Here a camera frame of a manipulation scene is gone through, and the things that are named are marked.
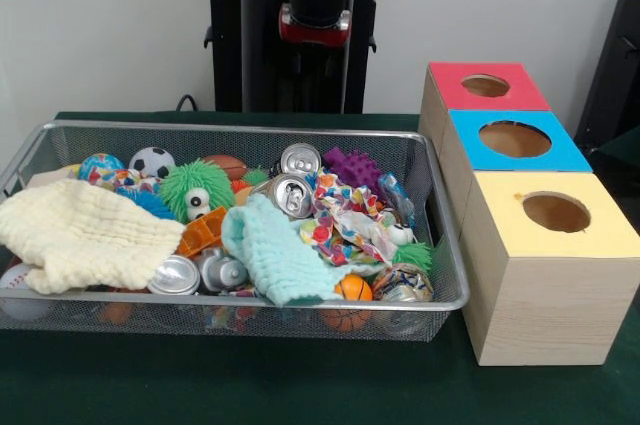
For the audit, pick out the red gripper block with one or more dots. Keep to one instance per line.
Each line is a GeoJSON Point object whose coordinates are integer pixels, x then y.
{"type": "Point", "coordinates": [315, 37]}

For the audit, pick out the wooden box with three holes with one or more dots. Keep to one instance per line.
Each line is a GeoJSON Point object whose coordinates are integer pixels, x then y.
{"type": "Point", "coordinates": [550, 305]}

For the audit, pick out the purple spiky ball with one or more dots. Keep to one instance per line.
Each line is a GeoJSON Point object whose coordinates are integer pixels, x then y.
{"type": "Point", "coordinates": [355, 170]}

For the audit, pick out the silver drink can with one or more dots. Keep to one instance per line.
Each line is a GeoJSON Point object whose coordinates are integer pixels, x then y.
{"type": "Point", "coordinates": [292, 197]}

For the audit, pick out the colourful heart print cloth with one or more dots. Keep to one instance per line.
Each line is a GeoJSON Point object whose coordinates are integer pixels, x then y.
{"type": "Point", "coordinates": [350, 225]}

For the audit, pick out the large green fuzzy eyed toy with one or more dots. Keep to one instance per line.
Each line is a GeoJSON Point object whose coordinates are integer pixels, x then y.
{"type": "Point", "coordinates": [190, 182]}

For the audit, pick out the black and white soccer ball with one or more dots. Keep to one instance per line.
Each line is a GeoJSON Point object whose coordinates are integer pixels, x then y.
{"type": "Point", "coordinates": [150, 160]}

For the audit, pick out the light blue waffle cloth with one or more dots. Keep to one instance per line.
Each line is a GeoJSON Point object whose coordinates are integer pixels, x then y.
{"type": "Point", "coordinates": [280, 255]}

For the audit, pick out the orange plastic toy crate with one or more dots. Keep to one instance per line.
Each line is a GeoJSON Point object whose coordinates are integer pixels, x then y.
{"type": "Point", "coordinates": [200, 237]}

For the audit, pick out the blue globe print ball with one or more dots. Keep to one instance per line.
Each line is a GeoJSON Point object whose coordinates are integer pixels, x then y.
{"type": "Point", "coordinates": [100, 166]}

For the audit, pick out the small orange basketball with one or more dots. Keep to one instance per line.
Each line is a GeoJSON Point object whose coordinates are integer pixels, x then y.
{"type": "Point", "coordinates": [352, 289]}

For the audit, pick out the black flat panel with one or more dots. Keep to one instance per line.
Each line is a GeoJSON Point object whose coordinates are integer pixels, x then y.
{"type": "Point", "coordinates": [615, 70]}

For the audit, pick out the cream waffle cloth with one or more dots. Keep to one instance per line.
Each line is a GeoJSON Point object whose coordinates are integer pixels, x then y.
{"type": "Point", "coordinates": [85, 235]}

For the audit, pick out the green covered side table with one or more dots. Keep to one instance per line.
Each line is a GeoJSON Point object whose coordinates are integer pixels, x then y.
{"type": "Point", "coordinates": [627, 140]}

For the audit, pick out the dark green table cloth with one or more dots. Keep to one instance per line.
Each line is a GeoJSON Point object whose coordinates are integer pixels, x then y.
{"type": "Point", "coordinates": [300, 385]}

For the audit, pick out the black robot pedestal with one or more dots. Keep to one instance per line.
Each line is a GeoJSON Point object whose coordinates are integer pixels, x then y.
{"type": "Point", "coordinates": [260, 70]}

